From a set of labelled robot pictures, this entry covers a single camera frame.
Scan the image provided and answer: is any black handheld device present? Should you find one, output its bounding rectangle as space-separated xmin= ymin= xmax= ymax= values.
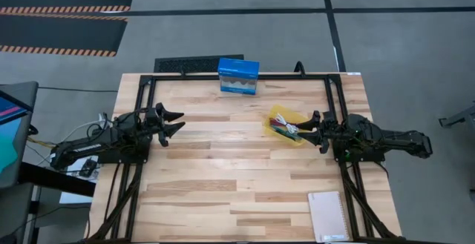
xmin=79 ymin=157 xmax=99 ymax=179

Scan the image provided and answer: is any black metal table frame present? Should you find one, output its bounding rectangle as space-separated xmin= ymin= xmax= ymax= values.
xmin=83 ymin=72 xmax=406 ymax=244

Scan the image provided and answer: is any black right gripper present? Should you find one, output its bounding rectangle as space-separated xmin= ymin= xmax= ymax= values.
xmin=295 ymin=110 xmax=338 ymax=154

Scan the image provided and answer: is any yellow translucent plastic bin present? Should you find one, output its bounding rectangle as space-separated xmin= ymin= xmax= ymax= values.
xmin=261 ymin=104 xmax=311 ymax=148

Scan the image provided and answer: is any blue game controller box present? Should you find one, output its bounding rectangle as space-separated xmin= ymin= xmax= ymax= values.
xmin=217 ymin=57 xmax=261 ymax=96

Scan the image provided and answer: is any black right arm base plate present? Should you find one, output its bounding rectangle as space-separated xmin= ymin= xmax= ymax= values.
xmin=333 ymin=134 xmax=387 ymax=164

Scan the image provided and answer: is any yellow floor cable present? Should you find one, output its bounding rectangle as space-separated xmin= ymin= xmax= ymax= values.
xmin=26 ymin=135 xmax=56 ymax=151

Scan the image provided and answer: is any black desk bar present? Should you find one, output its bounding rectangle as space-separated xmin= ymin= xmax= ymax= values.
xmin=18 ymin=161 xmax=97 ymax=198

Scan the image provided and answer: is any black perforated floor mat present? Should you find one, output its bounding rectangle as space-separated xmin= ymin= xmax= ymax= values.
xmin=154 ymin=53 xmax=245 ymax=74

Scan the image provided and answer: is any white paper sheet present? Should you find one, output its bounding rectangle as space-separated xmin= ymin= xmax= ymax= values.
xmin=59 ymin=155 xmax=99 ymax=205

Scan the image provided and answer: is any pink spiral notebook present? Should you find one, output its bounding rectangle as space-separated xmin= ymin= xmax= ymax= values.
xmin=307 ymin=191 xmax=351 ymax=243

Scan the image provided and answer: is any white power cable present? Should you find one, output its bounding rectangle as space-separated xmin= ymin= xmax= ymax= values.
xmin=36 ymin=113 xmax=112 ymax=165

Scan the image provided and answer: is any computer monitor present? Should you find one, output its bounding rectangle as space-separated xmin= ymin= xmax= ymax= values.
xmin=0 ymin=81 xmax=39 ymax=190

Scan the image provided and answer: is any blue USB-C cable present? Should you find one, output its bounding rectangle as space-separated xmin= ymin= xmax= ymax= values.
xmin=272 ymin=127 xmax=302 ymax=142

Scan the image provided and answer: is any black chair base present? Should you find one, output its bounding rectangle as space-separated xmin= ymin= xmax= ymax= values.
xmin=438 ymin=104 xmax=475 ymax=128

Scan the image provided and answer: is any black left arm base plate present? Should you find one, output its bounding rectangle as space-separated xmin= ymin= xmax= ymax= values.
xmin=96 ymin=139 xmax=151 ymax=165

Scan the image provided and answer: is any white USB-C cable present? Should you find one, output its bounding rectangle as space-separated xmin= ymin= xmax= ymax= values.
xmin=275 ymin=113 xmax=300 ymax=135

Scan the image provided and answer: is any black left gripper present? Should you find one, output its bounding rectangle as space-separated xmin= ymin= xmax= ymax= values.
xmin=143 ymin=102 xmax=186 ymax=148

